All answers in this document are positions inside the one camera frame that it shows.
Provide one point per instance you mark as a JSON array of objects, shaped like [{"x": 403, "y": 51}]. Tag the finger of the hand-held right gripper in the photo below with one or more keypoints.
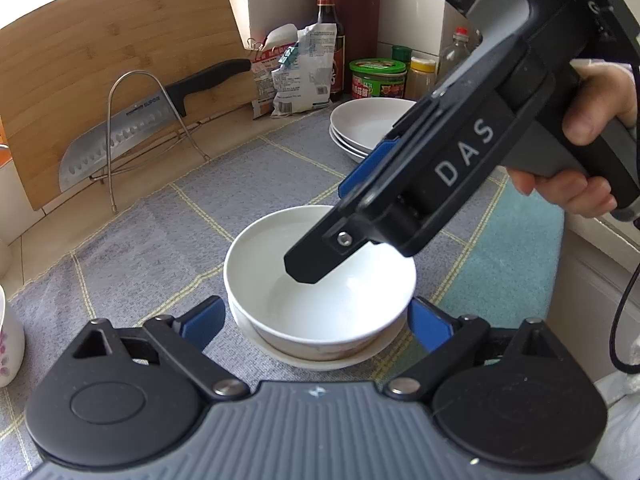
[
  {"x": 330, "y": 245},
  {"x": 365, "y": 170}
]

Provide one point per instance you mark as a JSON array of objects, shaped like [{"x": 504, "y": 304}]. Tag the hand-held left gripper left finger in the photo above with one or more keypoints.
[{"x": 202, "y": 323}]

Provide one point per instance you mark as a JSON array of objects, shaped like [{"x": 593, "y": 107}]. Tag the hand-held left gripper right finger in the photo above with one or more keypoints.
[{"x": 430, "y": 326}]

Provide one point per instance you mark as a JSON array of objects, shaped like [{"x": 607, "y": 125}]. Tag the white floral bowl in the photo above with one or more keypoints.
[
  {"x": 315, "y": 363},
  {"x": 10, "y": 340},
  {"x": 325, "y": 320}
]

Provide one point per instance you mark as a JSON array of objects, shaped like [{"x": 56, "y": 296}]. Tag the person's right hand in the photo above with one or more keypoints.
[{"x": 595, "y": 100}]

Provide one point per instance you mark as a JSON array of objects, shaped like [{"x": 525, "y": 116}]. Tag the yellow lidded spice jar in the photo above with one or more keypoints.
[{"x": 421, "y": 80}]

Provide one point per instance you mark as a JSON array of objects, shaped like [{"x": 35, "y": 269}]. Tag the glass bottle with red cap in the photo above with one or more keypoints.
[{"x": 455, "y": 55}]

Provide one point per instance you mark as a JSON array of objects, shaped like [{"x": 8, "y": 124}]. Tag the green lidded jar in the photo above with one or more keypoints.
[{"x": 377, "y": 80}]

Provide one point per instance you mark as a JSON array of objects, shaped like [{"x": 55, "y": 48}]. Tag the grey and teal towel mat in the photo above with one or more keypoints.
[{"x": 165, "y": 240}]

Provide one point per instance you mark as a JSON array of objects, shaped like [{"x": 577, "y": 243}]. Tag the green capped bottle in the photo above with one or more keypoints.
[{"x": 401, "y": 53}]

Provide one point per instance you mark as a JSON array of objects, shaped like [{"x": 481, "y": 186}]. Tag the white bag with blue print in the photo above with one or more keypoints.
[{"x": 305, "y": 75}]

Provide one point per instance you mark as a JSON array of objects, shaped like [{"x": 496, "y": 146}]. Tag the red and white bag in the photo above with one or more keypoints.
[{"x": 262, "y": 85}]

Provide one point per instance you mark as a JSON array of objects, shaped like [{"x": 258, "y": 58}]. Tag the green binder clip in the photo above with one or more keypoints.
[{"x": 287, "y": 55}]

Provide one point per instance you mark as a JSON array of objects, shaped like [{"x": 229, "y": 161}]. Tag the dark knife block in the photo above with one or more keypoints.
[{"x": 361, "y": 20}]

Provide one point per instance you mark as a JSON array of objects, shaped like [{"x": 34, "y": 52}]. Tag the dark soy sauce bottle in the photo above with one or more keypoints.
[{"x": 327, "y": 20}]

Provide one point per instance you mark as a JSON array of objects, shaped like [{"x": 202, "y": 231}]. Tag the white plastic bag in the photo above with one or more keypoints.
[{"x": 280, "y": 35}]

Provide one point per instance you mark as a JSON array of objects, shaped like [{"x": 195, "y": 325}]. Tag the metal binder clip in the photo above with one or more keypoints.
[{"x": 255, "y": 45}]

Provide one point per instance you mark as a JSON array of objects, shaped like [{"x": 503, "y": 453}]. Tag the bamboo cutting board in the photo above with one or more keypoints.
[{"x": 125, "y": 35}]

